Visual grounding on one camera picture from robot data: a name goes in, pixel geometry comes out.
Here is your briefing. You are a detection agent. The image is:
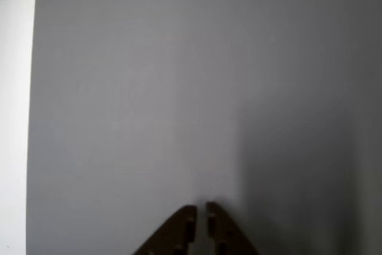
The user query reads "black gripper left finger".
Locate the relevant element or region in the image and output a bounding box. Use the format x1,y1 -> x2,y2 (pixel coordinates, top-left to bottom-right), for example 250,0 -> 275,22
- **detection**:
131,205 -> 198,255

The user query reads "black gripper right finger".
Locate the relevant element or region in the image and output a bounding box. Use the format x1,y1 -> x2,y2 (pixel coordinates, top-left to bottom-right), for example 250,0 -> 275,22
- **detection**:
205,201 -> 261,255

